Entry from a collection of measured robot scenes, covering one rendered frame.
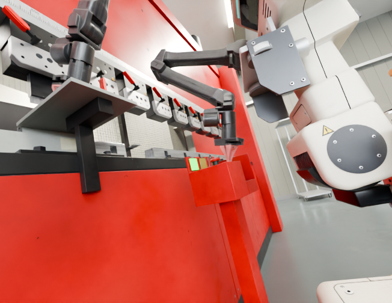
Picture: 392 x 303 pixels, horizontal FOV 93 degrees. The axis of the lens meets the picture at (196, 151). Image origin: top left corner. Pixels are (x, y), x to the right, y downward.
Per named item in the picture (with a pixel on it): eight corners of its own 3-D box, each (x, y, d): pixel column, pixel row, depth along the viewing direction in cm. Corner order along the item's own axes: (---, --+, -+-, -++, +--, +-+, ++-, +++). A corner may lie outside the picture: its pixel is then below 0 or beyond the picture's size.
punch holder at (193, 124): (192, 125, 138) (187, 105, 141) (183, 129, 142) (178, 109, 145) (201, 128, 152) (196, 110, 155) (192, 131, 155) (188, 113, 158)
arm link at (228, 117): (235, 107, 70) (235, 111, 76) (217, 109, 71) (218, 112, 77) (235, 125, 70) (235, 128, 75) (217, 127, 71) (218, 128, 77)
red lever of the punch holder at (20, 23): (9, 2, 50) (43, 38, 56) (3, 12, 52) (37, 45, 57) (3, 3, 49) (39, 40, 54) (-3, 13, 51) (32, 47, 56)
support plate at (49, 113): (71, 80, 38) (70, 76, 38) (16, 126, 49) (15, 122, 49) (137, 105, 53) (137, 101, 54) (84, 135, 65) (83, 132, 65)
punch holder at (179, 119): (177, 119, 121) (172, 97, 124) (166, 124, 125) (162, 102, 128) (189, 124, 134) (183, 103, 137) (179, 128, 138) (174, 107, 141)
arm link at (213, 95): (154, 56, 85) (163, 73, 95) (147, 66, 84) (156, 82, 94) (237, 91, 70) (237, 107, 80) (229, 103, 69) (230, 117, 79)
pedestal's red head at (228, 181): (237, 200, 55) (221, 143, 59) (195, 207, 64) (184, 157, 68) (258, 189, 71) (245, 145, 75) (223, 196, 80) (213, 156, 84)
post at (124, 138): (150, 289, 154) (114, 78, 192) (145, 289, 157) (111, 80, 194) (154, 286, 159) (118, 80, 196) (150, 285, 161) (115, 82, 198)
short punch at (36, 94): (31, 101, 55) (29, 73, 56) (28, 103, 55) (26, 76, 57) (68, 109, 63) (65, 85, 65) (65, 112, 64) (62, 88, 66)
